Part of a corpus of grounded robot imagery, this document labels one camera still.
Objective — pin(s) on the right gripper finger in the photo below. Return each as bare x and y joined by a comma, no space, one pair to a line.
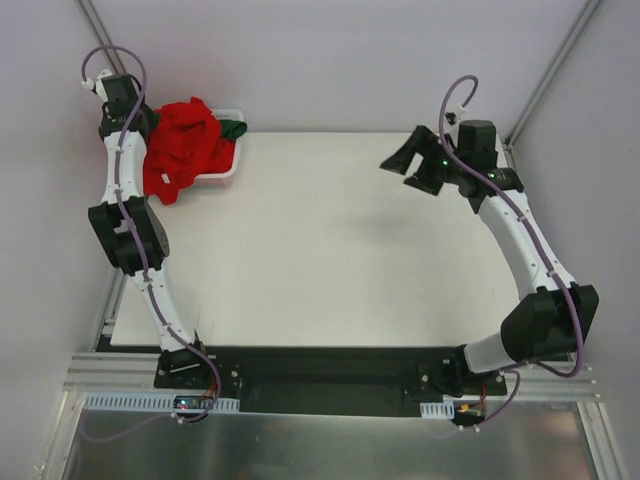
425,183
417,143

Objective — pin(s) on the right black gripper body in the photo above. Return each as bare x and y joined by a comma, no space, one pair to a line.
430,163

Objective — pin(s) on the red t shirt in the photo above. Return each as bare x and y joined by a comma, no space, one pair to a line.
179,149
222,156

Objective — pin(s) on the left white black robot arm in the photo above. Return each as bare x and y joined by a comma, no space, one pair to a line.
131,235

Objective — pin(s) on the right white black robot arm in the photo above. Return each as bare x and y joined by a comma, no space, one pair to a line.
554,313

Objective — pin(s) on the green t shirt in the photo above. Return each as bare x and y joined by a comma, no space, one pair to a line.
232,130

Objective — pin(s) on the red t shirt in basket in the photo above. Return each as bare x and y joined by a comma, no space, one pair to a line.
222,156

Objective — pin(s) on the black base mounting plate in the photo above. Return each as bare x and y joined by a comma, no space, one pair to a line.
360,381

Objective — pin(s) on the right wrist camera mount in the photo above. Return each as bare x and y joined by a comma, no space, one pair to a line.
456,115

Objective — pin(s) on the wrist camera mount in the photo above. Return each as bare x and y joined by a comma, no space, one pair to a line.
456,115
96,85

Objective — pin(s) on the right white slotted cable duct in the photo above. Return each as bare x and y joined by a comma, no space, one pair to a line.
444,410

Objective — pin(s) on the white slotted cable duct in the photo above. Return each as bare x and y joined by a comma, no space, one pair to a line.
444,410
159,403

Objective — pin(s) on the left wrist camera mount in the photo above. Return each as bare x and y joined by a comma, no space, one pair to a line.
96,85

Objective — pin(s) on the left white slotted cable duct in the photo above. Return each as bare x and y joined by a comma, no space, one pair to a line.
159,403

